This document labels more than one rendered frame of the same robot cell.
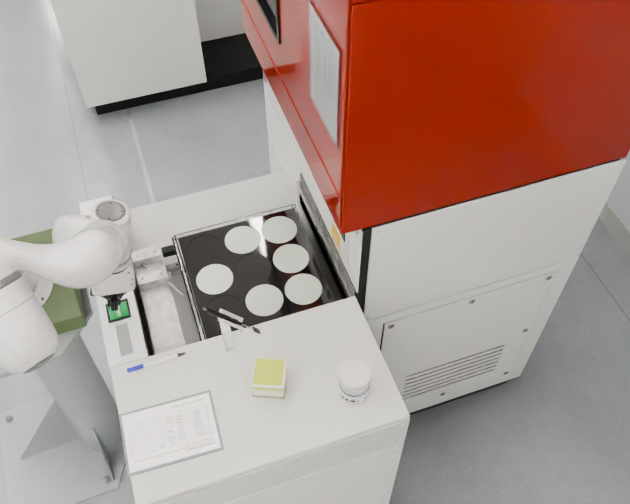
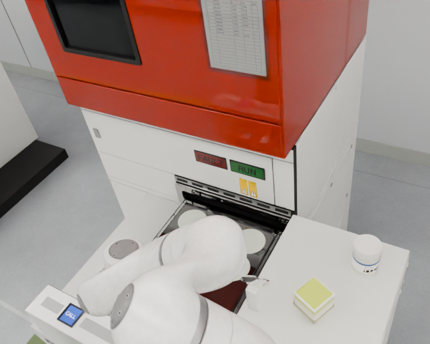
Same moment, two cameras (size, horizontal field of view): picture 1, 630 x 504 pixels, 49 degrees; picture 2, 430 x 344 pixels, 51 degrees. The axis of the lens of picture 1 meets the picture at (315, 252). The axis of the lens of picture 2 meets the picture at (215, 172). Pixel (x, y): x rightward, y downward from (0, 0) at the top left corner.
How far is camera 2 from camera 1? 0.80 m
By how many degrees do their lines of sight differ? 25
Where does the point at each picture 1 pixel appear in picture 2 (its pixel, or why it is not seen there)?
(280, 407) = (337, 314)
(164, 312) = not seen: hidden behind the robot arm
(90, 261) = (238, 237)
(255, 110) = (45, 209)
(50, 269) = (222, 264)
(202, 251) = not seen: hidden behind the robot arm
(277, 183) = (151, 203)
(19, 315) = (241, 329)
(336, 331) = (309, 241)
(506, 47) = not seen: outside the picture
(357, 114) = (284, 35)
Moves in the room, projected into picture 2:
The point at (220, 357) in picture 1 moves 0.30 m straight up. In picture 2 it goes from (259, 319) to (250, 247)
